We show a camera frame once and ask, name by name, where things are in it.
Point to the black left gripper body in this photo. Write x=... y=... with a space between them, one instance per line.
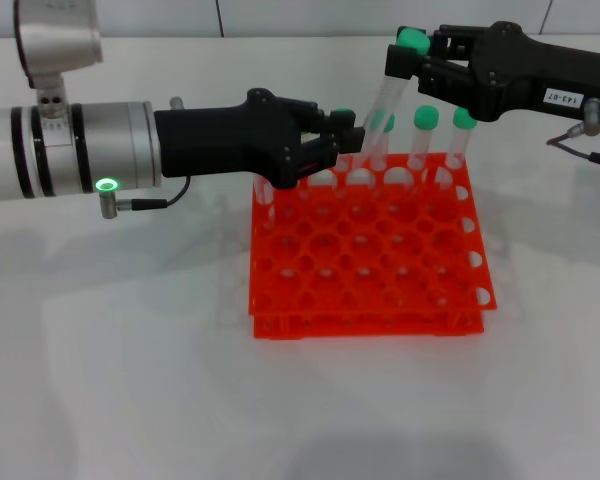
x=220 y=140

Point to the orange test tube rack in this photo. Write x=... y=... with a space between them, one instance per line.
x=370 y=300

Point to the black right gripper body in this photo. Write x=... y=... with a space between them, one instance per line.
x=520 y=75

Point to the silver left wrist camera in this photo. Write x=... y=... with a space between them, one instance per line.
x=60 y=35

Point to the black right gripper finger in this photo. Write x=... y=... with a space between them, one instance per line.
x=455 y=42
x=399 y=61

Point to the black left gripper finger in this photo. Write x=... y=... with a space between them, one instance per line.
x=352 y=141
x=342 y=120

